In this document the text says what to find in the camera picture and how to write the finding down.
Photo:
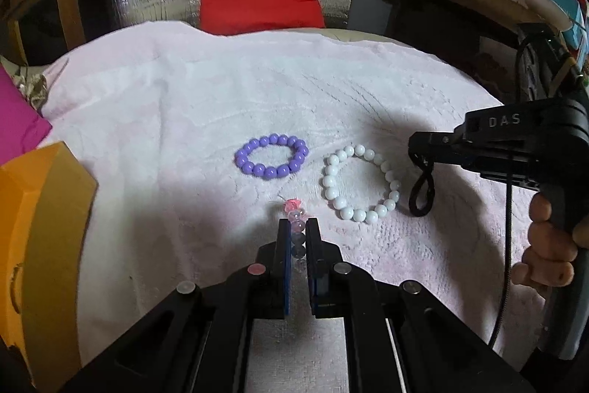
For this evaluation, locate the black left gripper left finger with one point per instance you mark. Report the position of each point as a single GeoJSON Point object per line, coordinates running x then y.
{"type": "Point", "coordinates": [272, 286]}

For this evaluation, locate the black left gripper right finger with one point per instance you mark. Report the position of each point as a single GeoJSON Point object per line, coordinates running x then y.
{"type": "Point", "coordinates": [324, 283]}

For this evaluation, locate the right hand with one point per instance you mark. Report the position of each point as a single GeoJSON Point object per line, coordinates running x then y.
{"type": "Point", "coordinates": [548, 261]}

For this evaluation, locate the pink white towel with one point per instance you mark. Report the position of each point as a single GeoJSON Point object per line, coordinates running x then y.
{"type": "Point", "coordinates": [197, 142]}

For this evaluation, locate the orange cardboard box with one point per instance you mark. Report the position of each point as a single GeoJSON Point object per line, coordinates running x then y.
{"type": "Point", "coordinates": [46, 201]}

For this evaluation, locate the magenta cloth pouch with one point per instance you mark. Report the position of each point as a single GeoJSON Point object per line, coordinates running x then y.
{"type": "Point", "coordinates": [21, 128]}

